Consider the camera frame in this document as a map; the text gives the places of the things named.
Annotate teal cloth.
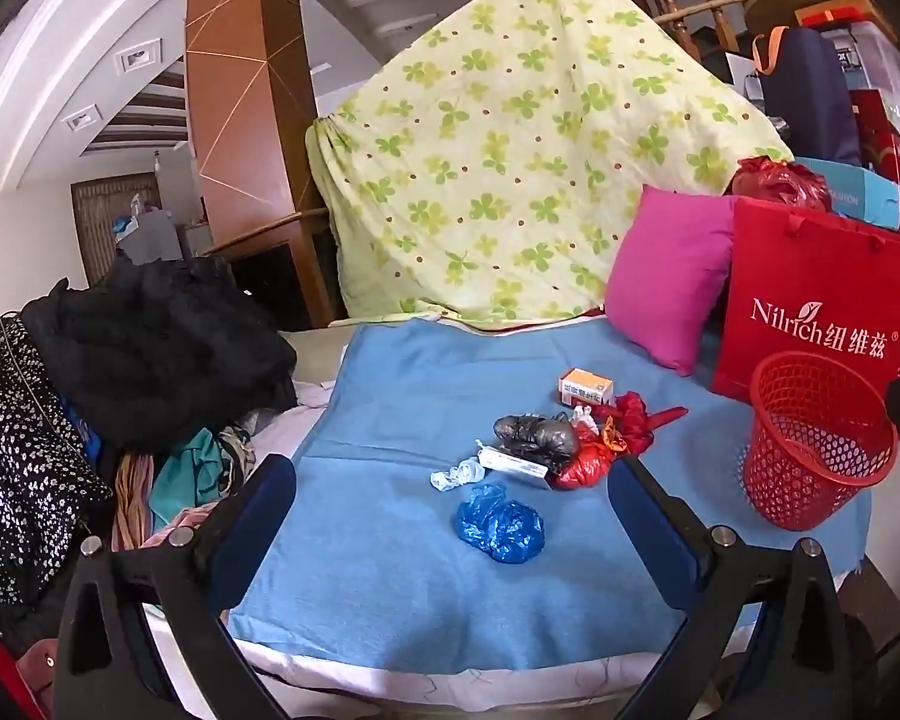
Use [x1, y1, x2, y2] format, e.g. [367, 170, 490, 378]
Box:
[152, 427, 230, 526]

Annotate clover print quilt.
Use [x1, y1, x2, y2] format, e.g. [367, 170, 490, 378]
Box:
[305, 0, 796, 323]

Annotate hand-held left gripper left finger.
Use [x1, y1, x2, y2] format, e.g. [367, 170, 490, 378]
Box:
[52, 454, 297, 720]

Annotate grey cabinet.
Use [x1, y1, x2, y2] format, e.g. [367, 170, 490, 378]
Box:
[116, 206, 185, 267]

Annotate blue plastic bag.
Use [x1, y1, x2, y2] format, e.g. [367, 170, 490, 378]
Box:
[456, 484, 547, 565]

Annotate red plastic basket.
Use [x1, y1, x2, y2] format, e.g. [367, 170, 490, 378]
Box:
[742, 351, 899, 532]

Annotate red paper bag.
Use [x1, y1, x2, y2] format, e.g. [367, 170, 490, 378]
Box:
[711, 195, 900, 402]

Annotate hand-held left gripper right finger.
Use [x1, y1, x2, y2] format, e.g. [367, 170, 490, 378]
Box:
[606, 457, 852, 720]

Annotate dark red knotted plastic bag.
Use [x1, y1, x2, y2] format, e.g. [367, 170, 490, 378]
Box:
[729, 156, 833, 212]

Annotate beige mattress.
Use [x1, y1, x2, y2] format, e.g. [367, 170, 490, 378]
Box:
[274, 326, 357, 391]

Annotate white cloth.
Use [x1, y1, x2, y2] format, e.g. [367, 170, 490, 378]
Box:
[281, 379, 338, 413]

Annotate light blue towel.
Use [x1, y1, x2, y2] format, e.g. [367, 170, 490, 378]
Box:
[225, 317, 875, 672]

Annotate red gift box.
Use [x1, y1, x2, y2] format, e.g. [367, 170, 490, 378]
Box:
[847, 88, 900, 173]

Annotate dark wooden cabinet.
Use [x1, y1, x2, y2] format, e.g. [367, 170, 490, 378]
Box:
[202, 210, 346, 331]

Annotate white tissue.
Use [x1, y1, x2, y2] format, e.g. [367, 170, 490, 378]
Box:
[430, 459, 487, 494]

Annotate square recessed ceiling light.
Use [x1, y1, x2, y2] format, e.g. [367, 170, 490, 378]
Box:
[61, 101, 104, 134]
[114, 40, 164, 77]

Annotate brown bamboo curtain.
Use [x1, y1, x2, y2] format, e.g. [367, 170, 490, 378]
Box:
[71, 172, 162, 286]

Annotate black clothing pile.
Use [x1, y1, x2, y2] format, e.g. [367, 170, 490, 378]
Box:
[19, 255, 301, 455]

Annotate striped cloth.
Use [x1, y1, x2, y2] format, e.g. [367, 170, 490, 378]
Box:
[111, 452, 156, 552]

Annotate navy bag with orange handles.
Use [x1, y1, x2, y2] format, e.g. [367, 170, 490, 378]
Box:
[750, 26, 863, 166]

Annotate light blue shoe box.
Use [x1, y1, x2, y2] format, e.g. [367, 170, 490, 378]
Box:
[795, 157, 900, 230]

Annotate orange white medicine box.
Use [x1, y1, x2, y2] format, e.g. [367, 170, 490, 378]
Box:
[557, 367, 616, 407]

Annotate small red plastic bag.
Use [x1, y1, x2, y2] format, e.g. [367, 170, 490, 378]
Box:
[551, 441, 617, 491]

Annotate pink cloth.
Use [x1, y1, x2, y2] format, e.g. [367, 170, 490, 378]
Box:
[139, 506, 218, 548]

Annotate flat orange red box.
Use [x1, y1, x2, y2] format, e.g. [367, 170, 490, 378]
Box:
[795, 4, 863, 27]

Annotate large red plastic bag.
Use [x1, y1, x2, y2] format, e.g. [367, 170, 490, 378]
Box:
[592, 390, 689, 457]

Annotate black plastic bag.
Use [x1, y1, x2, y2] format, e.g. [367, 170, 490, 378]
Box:
[493, 412, 580, 470]

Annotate clear plastic storage box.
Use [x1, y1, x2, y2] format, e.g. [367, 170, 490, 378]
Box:
[825, 11, 900, 136]

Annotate black white floral garment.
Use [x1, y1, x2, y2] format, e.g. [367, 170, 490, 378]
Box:
[0, 311, 113, 608]

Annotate pink pillow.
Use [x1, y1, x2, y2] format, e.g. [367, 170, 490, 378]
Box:
[604, 184, 740, 377]

